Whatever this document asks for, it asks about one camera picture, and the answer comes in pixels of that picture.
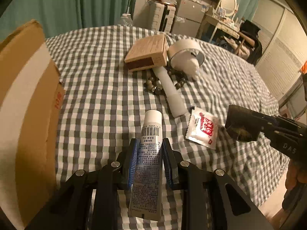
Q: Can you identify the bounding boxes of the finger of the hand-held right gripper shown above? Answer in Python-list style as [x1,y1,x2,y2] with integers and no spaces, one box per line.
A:
[260,125,300,146]
[258,114,298,127]

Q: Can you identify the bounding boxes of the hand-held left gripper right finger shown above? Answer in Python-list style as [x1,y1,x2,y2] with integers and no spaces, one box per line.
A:
[162,138,274,230]

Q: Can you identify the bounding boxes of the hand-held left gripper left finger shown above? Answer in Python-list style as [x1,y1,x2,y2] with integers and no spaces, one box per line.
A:
[24,138,141,230]

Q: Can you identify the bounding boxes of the white printed tube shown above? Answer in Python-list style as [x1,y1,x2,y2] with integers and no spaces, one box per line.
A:
[128,110,163,221]

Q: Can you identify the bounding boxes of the dark bundle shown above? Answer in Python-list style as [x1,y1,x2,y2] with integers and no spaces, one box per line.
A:
[225,104,263,142]

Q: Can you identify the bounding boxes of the cardboard box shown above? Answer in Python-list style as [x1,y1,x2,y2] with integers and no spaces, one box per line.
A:
[0,19,66,229]

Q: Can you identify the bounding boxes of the person's right hand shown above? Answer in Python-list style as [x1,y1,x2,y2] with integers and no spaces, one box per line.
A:
[285,160,307,194]

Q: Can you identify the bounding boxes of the red and white sachet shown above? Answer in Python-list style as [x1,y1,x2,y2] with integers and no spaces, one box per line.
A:
[185,107,219,149]

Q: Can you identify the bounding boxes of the white comb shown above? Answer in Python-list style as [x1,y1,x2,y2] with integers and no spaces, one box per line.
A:
[200,73,222,93]

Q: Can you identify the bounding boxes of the long white stick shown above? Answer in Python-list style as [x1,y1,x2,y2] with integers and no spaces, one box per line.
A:
[153,66,188,118]

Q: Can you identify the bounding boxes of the white louvred closet doors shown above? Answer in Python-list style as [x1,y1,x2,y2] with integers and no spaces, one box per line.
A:
[249,0,307,106]

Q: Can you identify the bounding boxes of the wooden chair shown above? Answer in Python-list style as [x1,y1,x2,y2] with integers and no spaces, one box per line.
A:
[234,31,256,58]

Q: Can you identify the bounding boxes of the cream clothing pile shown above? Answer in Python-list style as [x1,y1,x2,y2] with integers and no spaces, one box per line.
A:
[217,36,250,55]

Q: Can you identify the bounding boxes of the grey checked blanket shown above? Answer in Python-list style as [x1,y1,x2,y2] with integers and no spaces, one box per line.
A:
[44,25,289,230]

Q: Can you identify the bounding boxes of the small white plush toy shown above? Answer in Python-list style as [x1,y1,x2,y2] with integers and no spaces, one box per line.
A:
[183,57,201,81]

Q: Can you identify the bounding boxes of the white dressing table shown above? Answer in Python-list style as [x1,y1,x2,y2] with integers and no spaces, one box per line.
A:
[200,13,240,45]

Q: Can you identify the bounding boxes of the wooden box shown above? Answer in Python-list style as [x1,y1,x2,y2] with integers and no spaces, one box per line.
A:
[124,34,168,72]

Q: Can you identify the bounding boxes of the group of cosmetic bottles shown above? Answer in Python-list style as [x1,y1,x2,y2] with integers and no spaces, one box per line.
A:
[211,7,243,27]

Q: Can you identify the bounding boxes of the white tape roll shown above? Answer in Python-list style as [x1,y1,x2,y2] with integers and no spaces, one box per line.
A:
[167,39,205,70]

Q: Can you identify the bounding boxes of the narrow green curtain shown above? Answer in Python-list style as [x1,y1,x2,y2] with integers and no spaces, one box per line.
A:
[227,0,264,27]

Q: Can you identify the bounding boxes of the oval white mirror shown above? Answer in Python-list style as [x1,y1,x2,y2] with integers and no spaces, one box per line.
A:
[217,0,239,17]

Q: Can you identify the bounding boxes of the grey mini fridge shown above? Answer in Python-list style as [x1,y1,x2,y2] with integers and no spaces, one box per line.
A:
[171,0,213,39]

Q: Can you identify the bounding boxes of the large water jug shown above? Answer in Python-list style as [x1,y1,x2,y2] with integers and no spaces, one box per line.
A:
[119,13,133,27]

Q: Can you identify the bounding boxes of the white suitcase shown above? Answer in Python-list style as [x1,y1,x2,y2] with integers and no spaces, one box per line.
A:
[148,1,177,33]

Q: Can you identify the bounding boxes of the wide green curtain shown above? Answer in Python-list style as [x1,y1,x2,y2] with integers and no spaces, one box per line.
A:
[0,0,139,44]

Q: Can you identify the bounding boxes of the dark bead bracelet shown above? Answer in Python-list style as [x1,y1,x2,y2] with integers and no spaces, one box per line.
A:
[144,68,186,95]

